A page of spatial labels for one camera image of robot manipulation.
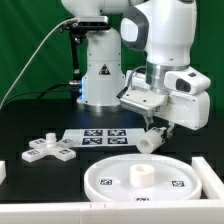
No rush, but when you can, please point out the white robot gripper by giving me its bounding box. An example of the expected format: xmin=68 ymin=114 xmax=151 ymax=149
xmin=120 ymin=70 xmax=210 ymax=138

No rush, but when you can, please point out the white round table top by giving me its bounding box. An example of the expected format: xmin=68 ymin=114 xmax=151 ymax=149
xmin=84 ymin=154 xmax=202 ymax=202

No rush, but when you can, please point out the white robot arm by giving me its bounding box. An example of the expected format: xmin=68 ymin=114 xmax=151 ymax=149
xmin=61 ymin=0 xmax=210 ymax=130

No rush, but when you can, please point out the white marker sheet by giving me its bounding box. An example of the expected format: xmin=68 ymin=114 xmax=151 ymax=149
xmin=62 ymin=128 xmax=145 ymax=147

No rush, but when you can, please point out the white right fence bar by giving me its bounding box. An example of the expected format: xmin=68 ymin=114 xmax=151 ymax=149
xmin=192 ymin=157 xmax=224 ymax=200

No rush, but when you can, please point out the white fence bar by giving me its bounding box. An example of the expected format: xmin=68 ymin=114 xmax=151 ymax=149
xmin=192 ymin=157 xmax=224 ymax=200
xmin=0 ymin=199 xmax=224 ymax=224

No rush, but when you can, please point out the white front fence bar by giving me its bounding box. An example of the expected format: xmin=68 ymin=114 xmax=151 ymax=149
xmin=0 ymin=199 xmax=224 ymax=224

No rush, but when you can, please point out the white cross-shaped table base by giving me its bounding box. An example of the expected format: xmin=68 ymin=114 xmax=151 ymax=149
xmin=22 ymin=133 xmax=76 ymax=162

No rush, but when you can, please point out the white left fence block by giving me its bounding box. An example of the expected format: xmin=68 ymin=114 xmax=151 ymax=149
xmin=0 ymin=161 xmax=6 ymax=185

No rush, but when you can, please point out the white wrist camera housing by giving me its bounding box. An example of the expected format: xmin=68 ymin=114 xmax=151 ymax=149
xmin=164 ymin=68 xmax=211 ymax=95

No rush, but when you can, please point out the black cable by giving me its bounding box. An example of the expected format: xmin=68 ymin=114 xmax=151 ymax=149
xmin=2 ymin=83 xmax=83 ymax=104

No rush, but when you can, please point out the black camera on stand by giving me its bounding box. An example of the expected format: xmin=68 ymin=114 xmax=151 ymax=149
xmin=59 ymin=16 xmax=111 ymax=97

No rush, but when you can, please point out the grey cable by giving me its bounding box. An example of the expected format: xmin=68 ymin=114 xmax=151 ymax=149
xmin=0 ymin=17 xmax=78 ymax=109

